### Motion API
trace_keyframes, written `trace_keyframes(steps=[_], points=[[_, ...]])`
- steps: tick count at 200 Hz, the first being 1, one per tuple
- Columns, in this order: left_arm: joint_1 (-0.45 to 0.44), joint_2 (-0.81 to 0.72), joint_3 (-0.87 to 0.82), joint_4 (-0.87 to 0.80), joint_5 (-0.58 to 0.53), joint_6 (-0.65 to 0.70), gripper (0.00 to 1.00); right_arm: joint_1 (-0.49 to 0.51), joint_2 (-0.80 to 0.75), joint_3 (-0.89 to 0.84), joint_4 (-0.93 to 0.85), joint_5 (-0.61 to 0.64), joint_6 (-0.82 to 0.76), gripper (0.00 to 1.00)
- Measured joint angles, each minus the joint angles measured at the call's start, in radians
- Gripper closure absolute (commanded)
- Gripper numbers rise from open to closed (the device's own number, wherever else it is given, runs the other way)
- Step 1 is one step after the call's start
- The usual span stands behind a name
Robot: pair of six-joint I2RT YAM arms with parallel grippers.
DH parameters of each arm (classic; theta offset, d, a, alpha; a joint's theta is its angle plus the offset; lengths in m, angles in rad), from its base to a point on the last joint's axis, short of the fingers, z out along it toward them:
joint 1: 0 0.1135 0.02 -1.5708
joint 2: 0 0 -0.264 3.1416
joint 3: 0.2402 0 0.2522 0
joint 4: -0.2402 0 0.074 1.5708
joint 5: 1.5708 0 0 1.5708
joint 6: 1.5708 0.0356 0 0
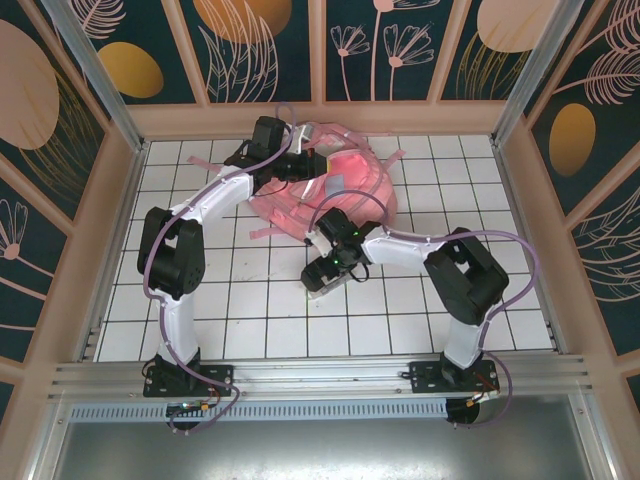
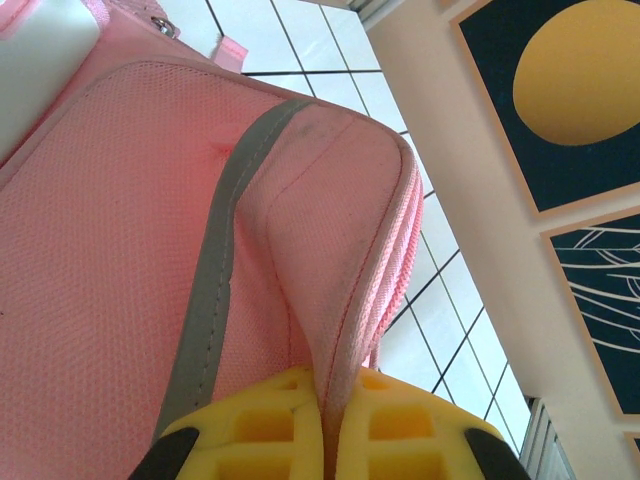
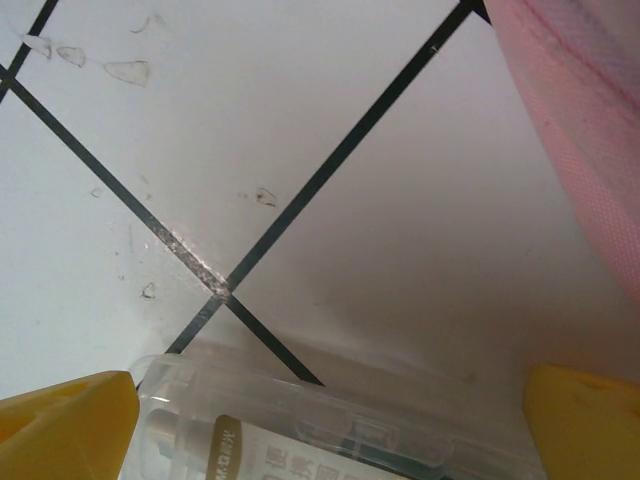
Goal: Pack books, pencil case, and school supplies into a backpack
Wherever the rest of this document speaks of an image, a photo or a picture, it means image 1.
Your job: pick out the clear stationery pack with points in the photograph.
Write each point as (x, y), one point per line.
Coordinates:
(335, 286)

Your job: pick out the pink backpack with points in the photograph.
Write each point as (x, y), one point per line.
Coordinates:
(360, 185)

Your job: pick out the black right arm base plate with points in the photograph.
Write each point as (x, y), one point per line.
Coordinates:
(425, 375)

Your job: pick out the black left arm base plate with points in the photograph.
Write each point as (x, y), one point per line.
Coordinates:
(220, 375)

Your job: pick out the grey metal sheet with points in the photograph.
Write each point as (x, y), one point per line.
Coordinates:
(320, 450)

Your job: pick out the aluminium side rail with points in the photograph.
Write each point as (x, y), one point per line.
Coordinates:
(89, 345)
(557, 335)

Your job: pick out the aluminium mounting rail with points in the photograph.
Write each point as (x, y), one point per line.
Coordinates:
(320, 375)

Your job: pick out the aluminium corner post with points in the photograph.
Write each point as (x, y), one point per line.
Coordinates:
(102, 85)
(535, 75)

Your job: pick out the small circuit board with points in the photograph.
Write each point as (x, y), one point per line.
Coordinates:
(190, 407)

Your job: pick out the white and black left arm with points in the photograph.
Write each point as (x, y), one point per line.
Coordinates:
(220, 195)

